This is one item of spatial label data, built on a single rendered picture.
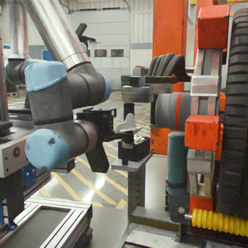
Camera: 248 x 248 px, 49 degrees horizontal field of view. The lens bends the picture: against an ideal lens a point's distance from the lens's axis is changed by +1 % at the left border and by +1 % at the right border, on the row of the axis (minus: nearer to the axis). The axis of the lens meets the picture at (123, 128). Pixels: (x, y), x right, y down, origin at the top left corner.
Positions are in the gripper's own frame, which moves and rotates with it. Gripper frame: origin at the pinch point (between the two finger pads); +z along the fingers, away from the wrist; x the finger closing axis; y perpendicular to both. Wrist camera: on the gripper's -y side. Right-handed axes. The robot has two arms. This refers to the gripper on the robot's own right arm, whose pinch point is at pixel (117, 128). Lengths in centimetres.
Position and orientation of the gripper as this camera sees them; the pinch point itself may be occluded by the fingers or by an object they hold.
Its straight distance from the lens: 79.9
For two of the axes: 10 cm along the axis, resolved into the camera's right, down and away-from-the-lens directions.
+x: -9.3, -0.6, 3.6
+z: 3.6, -1.8, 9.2
